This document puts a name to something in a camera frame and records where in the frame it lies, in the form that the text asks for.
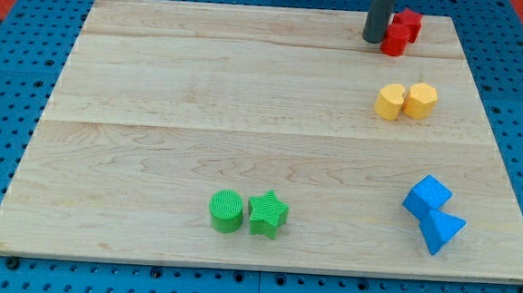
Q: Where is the blue cube block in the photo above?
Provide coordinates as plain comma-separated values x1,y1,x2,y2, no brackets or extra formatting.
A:
402,175,453,220

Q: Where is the light wooden board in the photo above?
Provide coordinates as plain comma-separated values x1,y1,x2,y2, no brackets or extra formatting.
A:
0,0,523,284

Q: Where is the yellow heart block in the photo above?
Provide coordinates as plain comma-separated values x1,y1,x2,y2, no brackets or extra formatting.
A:
374,83,405,121

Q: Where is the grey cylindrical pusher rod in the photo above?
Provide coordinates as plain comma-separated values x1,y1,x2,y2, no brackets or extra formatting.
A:
362,0,396,44

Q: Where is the green cylinder block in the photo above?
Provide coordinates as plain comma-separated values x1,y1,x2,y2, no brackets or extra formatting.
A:
209,189,243,233

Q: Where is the blue triangle block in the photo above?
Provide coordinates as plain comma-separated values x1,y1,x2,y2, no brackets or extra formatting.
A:
419,209,466,255

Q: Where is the yellow hexagon block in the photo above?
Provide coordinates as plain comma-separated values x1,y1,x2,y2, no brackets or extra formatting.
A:
402,83,439,120

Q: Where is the red cylinder block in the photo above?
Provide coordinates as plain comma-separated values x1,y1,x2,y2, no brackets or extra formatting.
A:
380,23,410,57

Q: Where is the red star block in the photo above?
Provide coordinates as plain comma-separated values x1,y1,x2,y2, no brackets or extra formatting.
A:
392,7,423,43

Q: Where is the green star block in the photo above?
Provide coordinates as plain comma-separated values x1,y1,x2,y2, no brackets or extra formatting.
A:
248,190,289,239

